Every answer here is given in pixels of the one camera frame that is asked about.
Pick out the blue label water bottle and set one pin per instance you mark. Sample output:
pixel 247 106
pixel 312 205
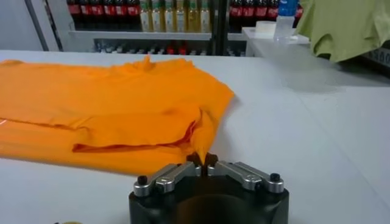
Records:
pixel 285 24

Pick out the orange t-shirt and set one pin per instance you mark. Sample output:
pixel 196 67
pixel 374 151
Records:
pixel 106 106

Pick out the red cap cola bottle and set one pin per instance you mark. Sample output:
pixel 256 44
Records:
pixel 121 9
pixel 261 10
pixel 73 9
pixel 182 50
pixel 109 9
pixel 271 9
pixel 248 10
pixel 86 9
pixel 133 9
pixel 170 50
pixel 299 12
pixel 236 10
pixel 97 9

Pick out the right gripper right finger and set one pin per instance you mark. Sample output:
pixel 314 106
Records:
pixel 250 178

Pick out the white table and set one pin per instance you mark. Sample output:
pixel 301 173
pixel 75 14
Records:
pixel 265 45

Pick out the green t-shirt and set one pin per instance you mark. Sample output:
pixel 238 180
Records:
pixel 344 27

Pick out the glass door beverage cooler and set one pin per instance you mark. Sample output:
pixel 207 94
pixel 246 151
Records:
pixel 237 36

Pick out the drink bottle shelf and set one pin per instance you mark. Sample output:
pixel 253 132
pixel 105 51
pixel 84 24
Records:
pixel 137 35

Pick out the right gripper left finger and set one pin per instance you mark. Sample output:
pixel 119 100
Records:
pixel 166 179

